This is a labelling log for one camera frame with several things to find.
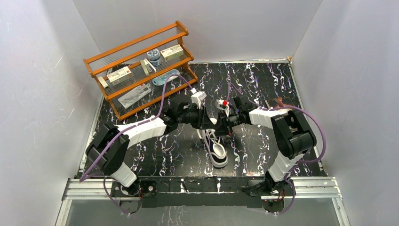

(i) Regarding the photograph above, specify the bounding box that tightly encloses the brown book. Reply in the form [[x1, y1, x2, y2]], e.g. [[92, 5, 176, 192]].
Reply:
[[265, 97, 295, 108]]

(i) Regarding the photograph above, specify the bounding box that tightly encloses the white green box top shelf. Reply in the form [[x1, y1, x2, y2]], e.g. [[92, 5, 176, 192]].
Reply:
[[160, 44, 184, 62]]

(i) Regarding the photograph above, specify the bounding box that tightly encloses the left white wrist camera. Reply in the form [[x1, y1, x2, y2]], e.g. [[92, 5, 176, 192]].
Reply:
[[191, 91, 207, 108]]

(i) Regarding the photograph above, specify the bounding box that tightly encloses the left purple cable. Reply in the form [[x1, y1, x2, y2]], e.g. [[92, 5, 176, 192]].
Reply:
[[79, 73, 199, 216]]

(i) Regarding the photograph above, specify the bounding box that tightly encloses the white shoelace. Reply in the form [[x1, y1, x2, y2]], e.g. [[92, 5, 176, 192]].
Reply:
[[196, 123, 225, 163]]

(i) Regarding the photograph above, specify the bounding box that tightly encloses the aluminium frame rail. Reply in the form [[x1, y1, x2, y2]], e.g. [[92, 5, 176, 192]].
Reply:
[[62, 177, 342, 200]]

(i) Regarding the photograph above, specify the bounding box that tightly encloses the white red box middle shelf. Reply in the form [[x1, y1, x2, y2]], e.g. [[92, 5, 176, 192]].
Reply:
[[107, 66, 133, 85]]

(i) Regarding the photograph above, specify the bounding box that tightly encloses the white patterned flat package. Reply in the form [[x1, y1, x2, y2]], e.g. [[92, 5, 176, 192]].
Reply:
[[118, 83, 151, 109]]

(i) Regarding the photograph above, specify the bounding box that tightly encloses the orange wooden shelf rack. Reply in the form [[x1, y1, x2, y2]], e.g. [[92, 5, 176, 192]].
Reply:
[[83, 20, 199, 121]]

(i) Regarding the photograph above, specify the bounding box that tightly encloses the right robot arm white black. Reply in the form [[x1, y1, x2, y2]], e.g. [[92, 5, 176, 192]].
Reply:
[[215, 95, 317, 195]]

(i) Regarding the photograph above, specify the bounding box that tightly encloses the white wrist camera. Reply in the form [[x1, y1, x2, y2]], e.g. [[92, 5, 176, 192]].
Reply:
[[191, 91, 207, 108], [215, 99, 230, 116]]

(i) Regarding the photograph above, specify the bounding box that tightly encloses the blue packaged item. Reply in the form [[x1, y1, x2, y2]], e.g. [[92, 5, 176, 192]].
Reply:
[[152, 69, 180, 86]]

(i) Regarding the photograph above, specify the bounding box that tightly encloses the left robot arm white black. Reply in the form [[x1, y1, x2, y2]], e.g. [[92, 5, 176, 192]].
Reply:
[[81, 102, 216, 196]]

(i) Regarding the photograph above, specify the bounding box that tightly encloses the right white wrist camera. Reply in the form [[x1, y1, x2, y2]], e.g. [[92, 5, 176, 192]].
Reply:
[[215, 99, 230, 116]]

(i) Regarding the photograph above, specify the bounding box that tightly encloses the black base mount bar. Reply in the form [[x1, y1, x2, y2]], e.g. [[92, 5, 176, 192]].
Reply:
[[110, 176, 294, 212]]

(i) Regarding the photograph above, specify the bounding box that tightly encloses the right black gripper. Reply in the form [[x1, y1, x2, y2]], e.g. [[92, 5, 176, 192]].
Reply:
[[209, 110, 242, 137]]

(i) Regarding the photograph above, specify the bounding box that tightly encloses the round blue white tin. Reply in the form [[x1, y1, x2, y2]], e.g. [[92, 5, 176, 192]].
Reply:
[[147, 48, 161, 67]]

